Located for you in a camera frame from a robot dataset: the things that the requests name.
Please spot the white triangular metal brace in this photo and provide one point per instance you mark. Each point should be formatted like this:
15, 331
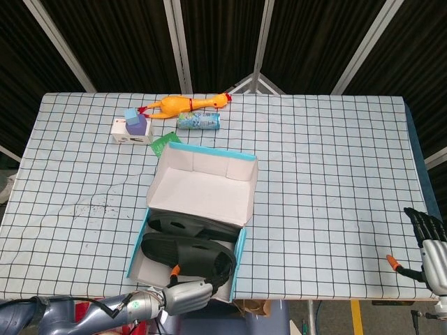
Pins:
256, 81

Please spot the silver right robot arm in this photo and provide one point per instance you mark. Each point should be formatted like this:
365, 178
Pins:
441, 314

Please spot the yellow rubber chicken toy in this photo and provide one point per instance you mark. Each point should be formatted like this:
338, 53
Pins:
173, 106

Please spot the red shopping bag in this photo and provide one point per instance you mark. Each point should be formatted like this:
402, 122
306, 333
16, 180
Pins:
82, 308

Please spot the black-checked pale blue tablecloth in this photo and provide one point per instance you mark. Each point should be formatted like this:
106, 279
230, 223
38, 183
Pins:
331, 174

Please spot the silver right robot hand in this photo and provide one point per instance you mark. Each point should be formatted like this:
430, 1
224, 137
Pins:
436, 258

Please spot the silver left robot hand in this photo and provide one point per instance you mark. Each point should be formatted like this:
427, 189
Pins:
188, 296

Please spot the brown paper bag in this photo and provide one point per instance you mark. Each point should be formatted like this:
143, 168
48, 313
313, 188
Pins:
255, 307

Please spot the light blue shoe box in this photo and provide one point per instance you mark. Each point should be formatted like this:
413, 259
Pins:
202, 188

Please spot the white metal screen post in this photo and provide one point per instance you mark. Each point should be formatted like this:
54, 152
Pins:
263, 35
365, 45
178, 45
55, 38

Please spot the white metal frame bar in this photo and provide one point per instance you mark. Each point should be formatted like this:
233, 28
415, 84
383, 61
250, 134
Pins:
8, 153
436, 157

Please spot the black slipper with frayed tip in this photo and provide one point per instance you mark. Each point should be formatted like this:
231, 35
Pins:
195, 227

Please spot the green card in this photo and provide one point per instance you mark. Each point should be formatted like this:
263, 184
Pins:
160, 143

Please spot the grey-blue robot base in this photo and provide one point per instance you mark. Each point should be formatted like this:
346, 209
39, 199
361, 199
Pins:
244, 324

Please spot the metal table leg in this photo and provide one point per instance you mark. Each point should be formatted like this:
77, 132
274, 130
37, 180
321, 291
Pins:
311, 317

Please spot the light blue foam block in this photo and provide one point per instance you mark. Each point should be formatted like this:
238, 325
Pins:
132, 116

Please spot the white stapler carton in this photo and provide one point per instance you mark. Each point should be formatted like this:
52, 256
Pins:
120, 134

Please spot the blue table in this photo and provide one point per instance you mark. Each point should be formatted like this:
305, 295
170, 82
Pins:
420, 157

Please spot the purple foam block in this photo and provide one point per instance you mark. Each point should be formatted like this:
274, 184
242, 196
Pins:
137, 128

